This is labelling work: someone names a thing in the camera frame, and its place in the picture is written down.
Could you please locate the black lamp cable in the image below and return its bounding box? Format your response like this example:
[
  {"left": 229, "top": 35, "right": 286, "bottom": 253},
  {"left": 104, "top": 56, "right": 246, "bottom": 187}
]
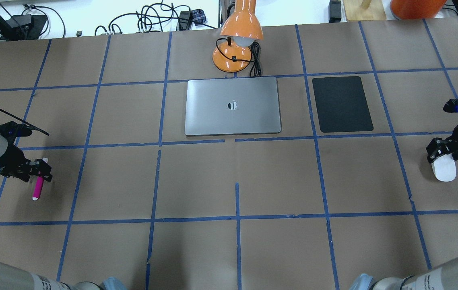
[{"left": 218, "top": 38, "right": 262, "bottom": 78}]

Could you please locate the black mousepad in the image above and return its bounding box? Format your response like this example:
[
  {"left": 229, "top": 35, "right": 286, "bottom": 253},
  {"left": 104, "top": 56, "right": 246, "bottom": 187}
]
[{"left": 312, "top": 77, "right": 374, "bottom": 133}]

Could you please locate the orange desk lamp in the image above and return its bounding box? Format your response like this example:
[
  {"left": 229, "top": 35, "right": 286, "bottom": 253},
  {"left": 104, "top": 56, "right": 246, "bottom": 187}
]
[{"left": 211, "top": 0, "right": 264, "bottom": 77}]

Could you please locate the orange round object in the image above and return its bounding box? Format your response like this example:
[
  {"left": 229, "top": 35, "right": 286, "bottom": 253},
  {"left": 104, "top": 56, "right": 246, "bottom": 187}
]
[{"left": 390, "top": 0, "right": 446, "bottom": 20}]

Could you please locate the pink marker pen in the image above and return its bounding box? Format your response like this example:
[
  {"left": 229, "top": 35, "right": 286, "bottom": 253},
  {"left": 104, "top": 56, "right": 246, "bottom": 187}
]
[{"left": 32, "top": 157, "right": 49, "bottom": 201}]

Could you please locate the grey closed laptop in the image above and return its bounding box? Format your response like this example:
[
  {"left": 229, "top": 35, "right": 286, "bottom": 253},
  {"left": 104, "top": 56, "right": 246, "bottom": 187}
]
[{"left": 184, "top": 77, "right": 282, "bottom": 136}]

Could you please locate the black monitor stand base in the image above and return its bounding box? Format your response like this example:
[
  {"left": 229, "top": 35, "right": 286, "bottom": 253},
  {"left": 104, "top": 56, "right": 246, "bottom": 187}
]
[{"left": 0, "top": 2, "right": 50, "bottom": 41}]

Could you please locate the wooden stand base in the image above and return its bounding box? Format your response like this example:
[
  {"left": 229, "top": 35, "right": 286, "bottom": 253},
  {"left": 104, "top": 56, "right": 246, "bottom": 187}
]
[{"left": 342, "top": 0, "right": 387, "bottom": 22}]

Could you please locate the white computer mouse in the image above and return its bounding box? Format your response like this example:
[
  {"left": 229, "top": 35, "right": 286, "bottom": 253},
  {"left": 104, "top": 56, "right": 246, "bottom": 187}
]
[{"left": 431, "top": 155, "right": 456, "bottom": 182}]

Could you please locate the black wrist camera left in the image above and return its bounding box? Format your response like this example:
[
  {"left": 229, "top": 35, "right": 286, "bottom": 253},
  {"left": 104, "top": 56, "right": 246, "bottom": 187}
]
[{"left": 0, "top": 121, "right": 33, "bottom": 139}]

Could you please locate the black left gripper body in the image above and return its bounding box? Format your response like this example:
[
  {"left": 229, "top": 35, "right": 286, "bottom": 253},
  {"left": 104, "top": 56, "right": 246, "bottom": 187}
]
[{"left": 0, "top": 144, "right": 31, "bottom": 182}]

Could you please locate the black power adapter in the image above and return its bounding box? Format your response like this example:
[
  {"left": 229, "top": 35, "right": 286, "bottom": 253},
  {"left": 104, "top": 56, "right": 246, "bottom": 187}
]
[{"left": 328, "top": 0, "right": 342, "bottom": 23}]

